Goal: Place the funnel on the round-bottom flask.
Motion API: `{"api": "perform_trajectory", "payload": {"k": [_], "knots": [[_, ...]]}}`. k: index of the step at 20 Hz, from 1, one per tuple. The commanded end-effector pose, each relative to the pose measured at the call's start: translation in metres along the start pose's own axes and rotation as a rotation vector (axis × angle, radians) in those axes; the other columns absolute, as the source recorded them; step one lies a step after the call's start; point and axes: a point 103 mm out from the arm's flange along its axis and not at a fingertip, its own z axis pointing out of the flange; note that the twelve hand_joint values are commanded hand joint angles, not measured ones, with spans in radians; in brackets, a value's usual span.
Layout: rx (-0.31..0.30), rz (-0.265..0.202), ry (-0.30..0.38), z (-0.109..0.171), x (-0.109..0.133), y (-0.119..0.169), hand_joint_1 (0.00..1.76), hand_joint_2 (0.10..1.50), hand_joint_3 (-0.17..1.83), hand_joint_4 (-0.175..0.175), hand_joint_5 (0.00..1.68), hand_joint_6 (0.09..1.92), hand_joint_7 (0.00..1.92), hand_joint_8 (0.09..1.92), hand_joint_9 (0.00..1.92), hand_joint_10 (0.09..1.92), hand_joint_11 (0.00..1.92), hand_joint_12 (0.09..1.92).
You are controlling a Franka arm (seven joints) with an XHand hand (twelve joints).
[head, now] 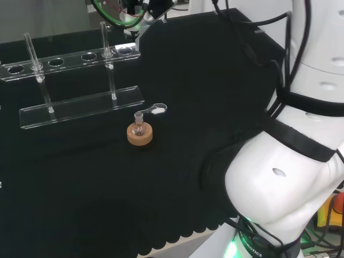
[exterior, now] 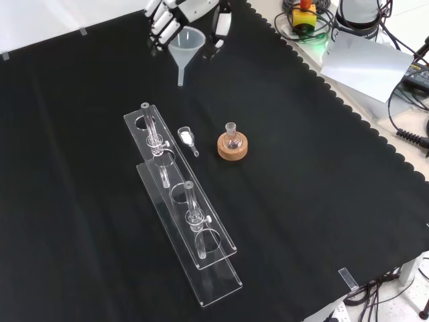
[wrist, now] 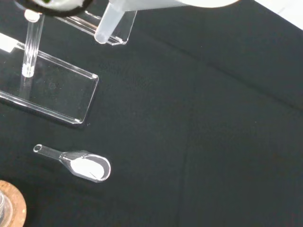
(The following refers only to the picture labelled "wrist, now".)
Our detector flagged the clear acrylic funnel stand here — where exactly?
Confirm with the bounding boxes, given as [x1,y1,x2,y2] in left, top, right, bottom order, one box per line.
[0,9,138,125]

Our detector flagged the glass round-bottom flask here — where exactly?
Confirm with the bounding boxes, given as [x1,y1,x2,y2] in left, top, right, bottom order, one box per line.
[0,191,14,227]

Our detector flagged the cork ring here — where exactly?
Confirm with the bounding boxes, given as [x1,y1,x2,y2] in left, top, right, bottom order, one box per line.
[0,180,27,227]

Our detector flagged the black cloth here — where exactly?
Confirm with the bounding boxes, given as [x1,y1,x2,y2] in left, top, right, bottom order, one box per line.
[0,0,303,227]

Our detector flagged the glass weighing funnel with powder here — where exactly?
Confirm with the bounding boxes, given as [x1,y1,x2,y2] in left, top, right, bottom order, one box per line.
[33,144,112,183]

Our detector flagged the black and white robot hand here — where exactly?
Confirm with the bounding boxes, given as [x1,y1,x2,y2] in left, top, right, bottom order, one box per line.
[14,0,95,18]

